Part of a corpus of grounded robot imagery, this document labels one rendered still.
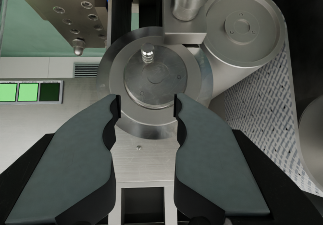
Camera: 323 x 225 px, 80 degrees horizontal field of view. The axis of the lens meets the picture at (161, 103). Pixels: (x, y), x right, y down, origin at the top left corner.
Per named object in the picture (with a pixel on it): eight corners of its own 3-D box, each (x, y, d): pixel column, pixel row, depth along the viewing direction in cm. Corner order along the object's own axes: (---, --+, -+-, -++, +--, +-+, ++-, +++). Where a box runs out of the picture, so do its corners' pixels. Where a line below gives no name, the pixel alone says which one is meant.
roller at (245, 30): (279, -13, 28) (291, 68, 26) (219, 58, 53) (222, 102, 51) (196, -15, 27) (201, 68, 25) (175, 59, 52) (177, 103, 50)
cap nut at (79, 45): (82, 39, 57) (82, 53, 57) (87, 44, 61) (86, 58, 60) (70, 39, 57) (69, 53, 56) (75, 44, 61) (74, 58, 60)
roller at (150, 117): (199, 35, 25) (204, 124, 23) (176, 87, 51) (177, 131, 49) (109, 35, 25) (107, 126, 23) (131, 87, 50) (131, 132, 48)
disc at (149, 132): (209, 26, 26) (217, 138, 23) (208, 28, 27) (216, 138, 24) (97, 25, 25) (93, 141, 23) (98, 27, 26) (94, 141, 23)
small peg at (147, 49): (144, 56, 20) (138, 44, 20) (145, 66, 23) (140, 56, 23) (156, 51, 20) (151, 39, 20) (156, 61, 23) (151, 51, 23)
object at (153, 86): (139, 117, 22) (113, 58, 23) (140, 119, 23) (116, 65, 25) (199, 90, 22) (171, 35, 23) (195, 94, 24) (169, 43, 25)
